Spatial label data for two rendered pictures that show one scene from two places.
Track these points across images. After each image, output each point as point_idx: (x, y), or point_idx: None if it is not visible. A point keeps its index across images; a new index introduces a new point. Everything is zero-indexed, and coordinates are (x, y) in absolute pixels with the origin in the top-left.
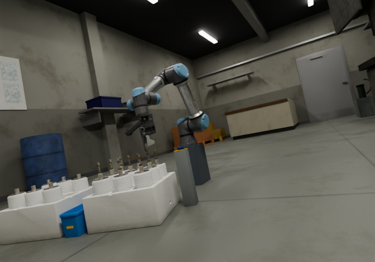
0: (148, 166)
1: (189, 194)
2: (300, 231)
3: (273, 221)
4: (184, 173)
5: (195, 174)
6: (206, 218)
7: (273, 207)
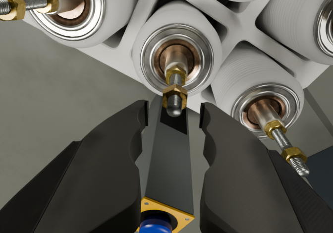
0: (175, 54)
1: (151, 109)
2: None
3: (5, 142)
4: (144, 144)
5: (326, 181)
6: (63, 90)
7: (48, 162)
